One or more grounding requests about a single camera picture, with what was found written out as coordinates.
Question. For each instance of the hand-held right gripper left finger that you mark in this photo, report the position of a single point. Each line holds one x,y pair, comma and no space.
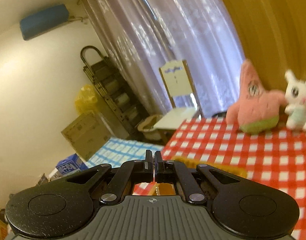
149,161

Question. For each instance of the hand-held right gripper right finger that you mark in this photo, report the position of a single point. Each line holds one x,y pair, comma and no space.
157,161

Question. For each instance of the orange plastic tray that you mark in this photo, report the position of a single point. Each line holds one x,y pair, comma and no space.
233,171

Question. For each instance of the blue checkered bed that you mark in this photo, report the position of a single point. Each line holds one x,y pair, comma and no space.
118,152

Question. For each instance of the beige waste basket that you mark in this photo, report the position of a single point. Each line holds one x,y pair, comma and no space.
148,125

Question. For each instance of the cardboard box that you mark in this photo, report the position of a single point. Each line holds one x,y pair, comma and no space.
85,132

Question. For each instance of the dark folding rack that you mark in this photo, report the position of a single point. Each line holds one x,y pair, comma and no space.
113,90

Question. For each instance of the blue printed carton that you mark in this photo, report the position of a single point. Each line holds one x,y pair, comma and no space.
68,166

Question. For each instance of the white wooden chair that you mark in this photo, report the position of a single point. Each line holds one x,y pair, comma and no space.
175,77

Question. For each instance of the yellow plastic bag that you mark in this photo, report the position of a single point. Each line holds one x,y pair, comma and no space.
85,100

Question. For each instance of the red white checkered tablecloth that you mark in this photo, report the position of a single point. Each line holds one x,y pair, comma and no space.
268,155

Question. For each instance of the pink starfish plush toy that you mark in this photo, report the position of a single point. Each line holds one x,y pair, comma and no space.
253,105

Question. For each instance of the purple lace curtain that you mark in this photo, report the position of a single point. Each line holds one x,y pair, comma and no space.
180,30

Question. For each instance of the white bunny plush toy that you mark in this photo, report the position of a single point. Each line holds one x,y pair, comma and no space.
298,97

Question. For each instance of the wooden door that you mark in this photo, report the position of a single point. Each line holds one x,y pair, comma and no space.
268,30

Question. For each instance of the blue covered air conditioner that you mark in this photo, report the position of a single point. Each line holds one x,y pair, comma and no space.
42,21

